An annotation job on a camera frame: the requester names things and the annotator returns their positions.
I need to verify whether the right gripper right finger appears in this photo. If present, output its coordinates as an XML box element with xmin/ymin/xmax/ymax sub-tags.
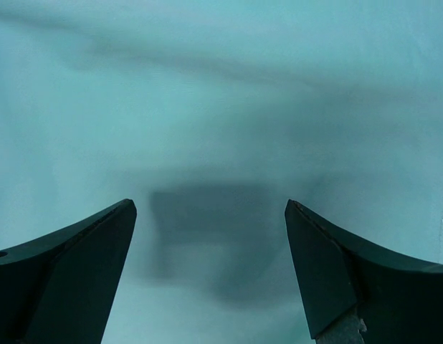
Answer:
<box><xmin>285</xmin><ymin>200</ymin><xmax>443</xmax><ymax>344</ymax></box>

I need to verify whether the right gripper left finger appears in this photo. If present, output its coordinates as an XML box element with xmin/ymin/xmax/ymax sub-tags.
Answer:
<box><xmin>0</xmin><ymin>199</ymin><xmax>137</xmax><ymax>344</ymax></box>

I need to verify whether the teal t-shirt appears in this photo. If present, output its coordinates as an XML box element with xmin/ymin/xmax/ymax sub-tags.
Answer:
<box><xmin>0</xmin><ymin>1</ymin><xmax>443</xmax><ymax>343</ymax></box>

